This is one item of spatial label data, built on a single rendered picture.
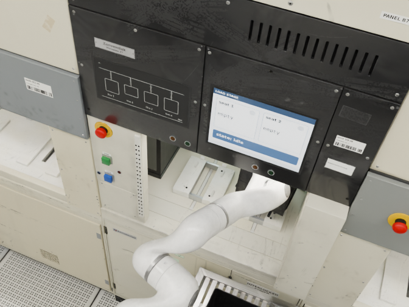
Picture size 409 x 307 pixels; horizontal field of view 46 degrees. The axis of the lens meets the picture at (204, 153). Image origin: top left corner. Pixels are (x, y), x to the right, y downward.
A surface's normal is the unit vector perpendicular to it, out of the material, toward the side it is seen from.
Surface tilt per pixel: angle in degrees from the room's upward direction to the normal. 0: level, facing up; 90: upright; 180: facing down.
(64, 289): 0
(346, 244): 90
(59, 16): 90
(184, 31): 90
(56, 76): 90
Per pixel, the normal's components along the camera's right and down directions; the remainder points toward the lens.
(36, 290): 0.07, -0.67
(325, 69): -0.37, 0.67
